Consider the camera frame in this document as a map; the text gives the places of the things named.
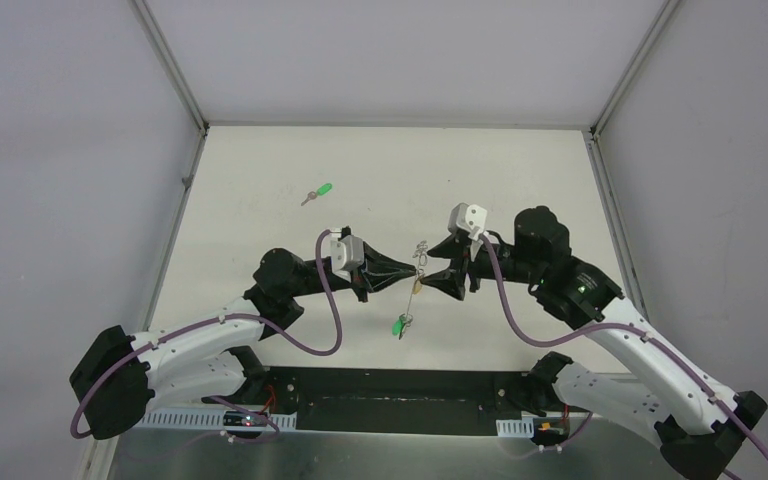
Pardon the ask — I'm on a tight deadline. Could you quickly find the right aluminium frame post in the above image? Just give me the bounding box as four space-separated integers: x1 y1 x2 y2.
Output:
582 0 684 320

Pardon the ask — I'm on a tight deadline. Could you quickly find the white cable duct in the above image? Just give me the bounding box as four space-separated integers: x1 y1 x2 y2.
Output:
135 407 274 432
495 418 535 439

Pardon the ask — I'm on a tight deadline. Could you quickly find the green tagged loose key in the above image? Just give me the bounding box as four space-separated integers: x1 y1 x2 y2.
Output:
300 183 333 206

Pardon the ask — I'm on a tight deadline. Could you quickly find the left white cable duct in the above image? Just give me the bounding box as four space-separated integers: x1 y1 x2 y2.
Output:
135 407 274 432

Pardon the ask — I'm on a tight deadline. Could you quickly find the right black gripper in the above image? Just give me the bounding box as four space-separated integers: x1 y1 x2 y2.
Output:
419 232 544 300

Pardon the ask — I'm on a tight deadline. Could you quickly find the right white cable duct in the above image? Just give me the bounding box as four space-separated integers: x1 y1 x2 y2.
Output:
495 418 535 439

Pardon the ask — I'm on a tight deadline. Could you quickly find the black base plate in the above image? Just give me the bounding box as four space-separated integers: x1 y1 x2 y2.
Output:
230 367 564 436

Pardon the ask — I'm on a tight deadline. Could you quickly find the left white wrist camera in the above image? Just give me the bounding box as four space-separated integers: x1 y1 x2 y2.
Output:
330 230 365 281

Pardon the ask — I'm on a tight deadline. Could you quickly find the left aluminium frame post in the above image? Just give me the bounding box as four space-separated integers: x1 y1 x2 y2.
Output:
85 0 210 480

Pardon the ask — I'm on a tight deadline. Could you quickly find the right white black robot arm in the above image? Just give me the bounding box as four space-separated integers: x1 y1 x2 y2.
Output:
422 203 767 479

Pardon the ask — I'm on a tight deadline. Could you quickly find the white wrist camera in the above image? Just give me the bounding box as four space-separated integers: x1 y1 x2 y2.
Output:
447 203 488 241
330 230 365 281

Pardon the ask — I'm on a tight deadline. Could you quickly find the aluminium frame post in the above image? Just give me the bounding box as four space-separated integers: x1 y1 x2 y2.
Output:
582 0 684 320
85 0 210 480

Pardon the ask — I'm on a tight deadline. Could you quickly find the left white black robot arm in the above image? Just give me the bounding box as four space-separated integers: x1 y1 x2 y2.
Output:
69 235 417 440

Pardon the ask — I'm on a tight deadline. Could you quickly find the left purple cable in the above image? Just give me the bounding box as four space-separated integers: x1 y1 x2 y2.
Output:
69 228 346 441

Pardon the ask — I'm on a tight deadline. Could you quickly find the large wire keyring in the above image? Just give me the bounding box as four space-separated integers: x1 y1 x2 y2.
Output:
405 240 429 315

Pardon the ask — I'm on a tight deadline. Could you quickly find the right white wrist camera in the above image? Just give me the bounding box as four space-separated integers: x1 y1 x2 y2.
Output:
447 203 488 241

